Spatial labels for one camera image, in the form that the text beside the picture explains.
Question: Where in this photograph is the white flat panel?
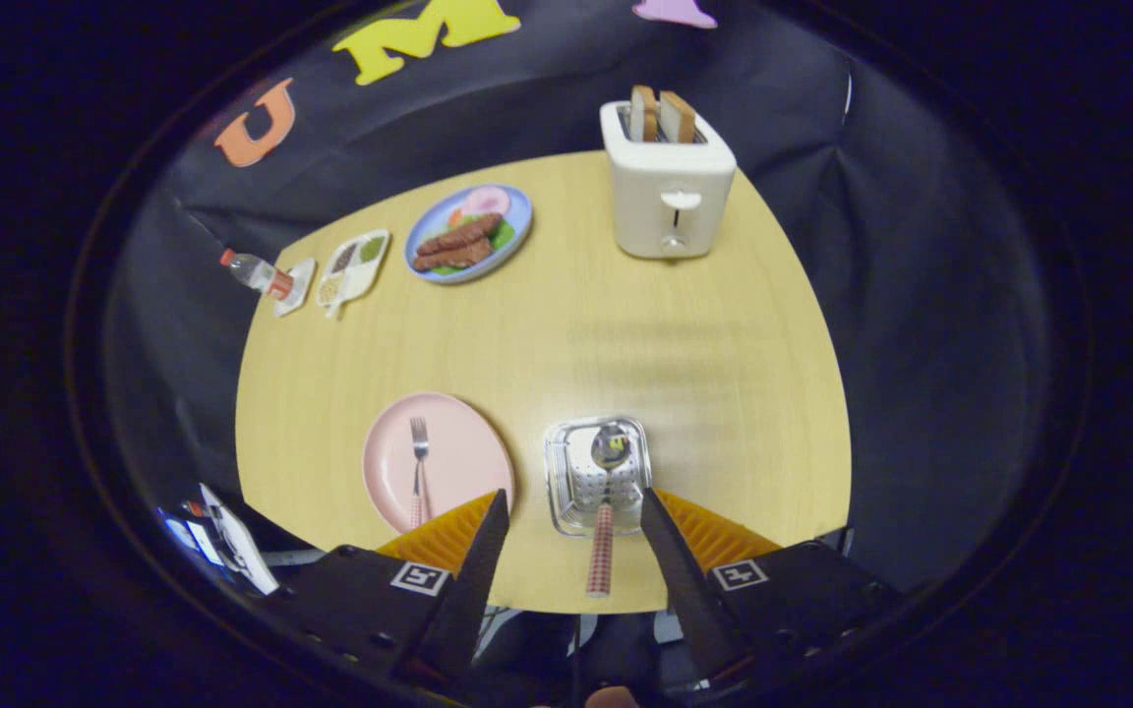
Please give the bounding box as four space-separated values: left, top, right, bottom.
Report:
198 482 279 597

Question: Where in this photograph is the green lettuce leaf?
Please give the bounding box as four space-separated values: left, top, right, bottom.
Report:
429 218 516 276

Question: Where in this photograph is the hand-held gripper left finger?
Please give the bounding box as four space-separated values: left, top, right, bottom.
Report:
262 489 510 704

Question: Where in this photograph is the device with blue screen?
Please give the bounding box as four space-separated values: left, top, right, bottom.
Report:
158 506 223 568

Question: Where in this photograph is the brown sausage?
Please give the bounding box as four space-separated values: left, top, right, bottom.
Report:
416 212 506 258
413 238 494 273

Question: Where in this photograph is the fork with checkered handle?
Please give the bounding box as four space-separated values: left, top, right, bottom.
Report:
409 417 432 532

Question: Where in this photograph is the toast slice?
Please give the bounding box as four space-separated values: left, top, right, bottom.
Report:
658 90 697 145
629 85 659 142

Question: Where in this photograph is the white divided condiment tray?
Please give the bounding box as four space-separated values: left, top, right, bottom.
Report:
316 229 391 320

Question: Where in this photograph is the clear bottle with red cap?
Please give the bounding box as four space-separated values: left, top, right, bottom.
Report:
220 249 295 300

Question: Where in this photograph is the white toaster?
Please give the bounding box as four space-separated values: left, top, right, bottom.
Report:
600 98 738 261

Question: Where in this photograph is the blue plate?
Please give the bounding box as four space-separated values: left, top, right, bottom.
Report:
404 184 533 285

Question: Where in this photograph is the pink plate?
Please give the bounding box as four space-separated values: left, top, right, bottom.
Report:
362 392 516 535

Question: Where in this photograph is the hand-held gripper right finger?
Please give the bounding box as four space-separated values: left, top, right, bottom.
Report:
639 488 907 694

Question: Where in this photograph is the metal wire basket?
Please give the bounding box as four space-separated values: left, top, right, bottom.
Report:
544 416 653 538

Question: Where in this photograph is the white square coaster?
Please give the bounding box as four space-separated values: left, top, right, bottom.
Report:
273 258 317 318

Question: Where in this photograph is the spoon with checkered handle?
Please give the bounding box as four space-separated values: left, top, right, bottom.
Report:
585 423 632 599

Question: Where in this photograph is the black backdrop cloth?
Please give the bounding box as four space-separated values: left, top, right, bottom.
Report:
99 0 1069 611

